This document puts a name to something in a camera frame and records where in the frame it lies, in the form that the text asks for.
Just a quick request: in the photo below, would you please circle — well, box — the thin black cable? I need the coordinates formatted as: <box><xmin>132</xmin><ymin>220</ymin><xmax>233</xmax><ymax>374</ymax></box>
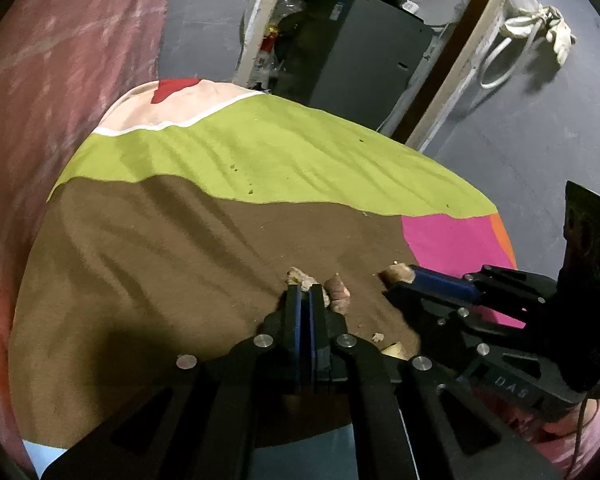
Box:
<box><xmin>573</xmin><ymin>394</ymin><xmax>590</xmax><ymax>467</ymax></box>

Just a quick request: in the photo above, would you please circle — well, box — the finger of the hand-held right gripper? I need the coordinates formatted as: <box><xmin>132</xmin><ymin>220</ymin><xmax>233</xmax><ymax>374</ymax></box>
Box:
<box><xmin>413</xmin><ymin>264</ymin><xmax>562</xmax><ymax>333</ymax></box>
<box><xmin>383</xmin><ymin>280</ymin><xmax>583</xmax><ymax>412</ymax></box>

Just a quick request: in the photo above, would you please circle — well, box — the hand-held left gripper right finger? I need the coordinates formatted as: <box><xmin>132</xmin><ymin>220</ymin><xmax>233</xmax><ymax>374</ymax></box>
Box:
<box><xmin>309</xmin><ymin>283</ymin><xmax>563</xmax><ymax>480</ymax></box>

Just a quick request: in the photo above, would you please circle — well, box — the door frame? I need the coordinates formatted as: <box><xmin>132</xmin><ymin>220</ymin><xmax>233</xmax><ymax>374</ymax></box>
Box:
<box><xmin>231</xmin><ymin>0</ymin><xmax>527</xmax><ymax>152</ymax></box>

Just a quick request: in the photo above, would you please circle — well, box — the red white packet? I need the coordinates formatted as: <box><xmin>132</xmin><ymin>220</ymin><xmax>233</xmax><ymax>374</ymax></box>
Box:
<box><xmin>258</xmin><ymin>34</ymin><xmax>277</xmax><ymax>70</ymax></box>

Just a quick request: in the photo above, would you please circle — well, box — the white coiled hose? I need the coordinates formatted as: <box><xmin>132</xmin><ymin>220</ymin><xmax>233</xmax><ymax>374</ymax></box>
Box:
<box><xmin>479</xmin><ymin>4</ymin><xmax>552</xmax><ymax>92</ymax></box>

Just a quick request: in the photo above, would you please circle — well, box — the pinkish brown shell piece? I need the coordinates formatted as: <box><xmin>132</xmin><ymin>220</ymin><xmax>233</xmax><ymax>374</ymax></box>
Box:
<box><xmin>324</xmin><ymin>273</ymin><xmax>351</xmax><ymax>317</ymax></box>

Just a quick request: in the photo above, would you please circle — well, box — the white work glove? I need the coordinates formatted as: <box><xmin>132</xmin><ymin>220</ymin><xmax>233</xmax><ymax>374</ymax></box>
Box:
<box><xmin>544</xmin><ymin>4</ymin><xmax>578</xmax><ymax>67</ymax></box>

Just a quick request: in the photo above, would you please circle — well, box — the pink hanging cloth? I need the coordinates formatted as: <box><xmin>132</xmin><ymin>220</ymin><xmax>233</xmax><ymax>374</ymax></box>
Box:
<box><xmin>0</xmin><ymin>0</ymin><xmax>182</xmax><ymax>477</ymax></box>

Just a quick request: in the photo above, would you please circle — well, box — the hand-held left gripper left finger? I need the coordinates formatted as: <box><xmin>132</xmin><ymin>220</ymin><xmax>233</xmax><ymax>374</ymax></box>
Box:
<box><xmin>41</xmin><ymin>284</ymin><xmax>312</xmax><ymax>480</ymax></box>

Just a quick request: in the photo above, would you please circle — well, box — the tan shell piece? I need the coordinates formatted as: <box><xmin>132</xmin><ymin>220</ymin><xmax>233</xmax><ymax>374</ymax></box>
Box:
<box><xmin>285</xmin><ymin>265</ymin><xmax>332</xmax><ymax>307</ymax></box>
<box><xmin>379</xmin><ymin>262</ymin><xmax>416</xmax><ymax>287</ymax></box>

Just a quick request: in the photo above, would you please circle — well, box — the colourful patchwork blanket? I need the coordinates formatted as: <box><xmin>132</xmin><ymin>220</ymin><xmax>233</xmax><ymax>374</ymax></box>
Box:
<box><xmin>7</xmin><ymin>78</ymin><xmax>519</xmax><ymax>480</ymax></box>

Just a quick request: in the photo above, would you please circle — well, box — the grey metal cabinet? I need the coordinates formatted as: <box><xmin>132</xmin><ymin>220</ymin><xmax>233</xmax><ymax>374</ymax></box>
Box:
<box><xmin>279</xmin><ymin>0</ymin><xmax>437</xmax><ymax>132</ymax></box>

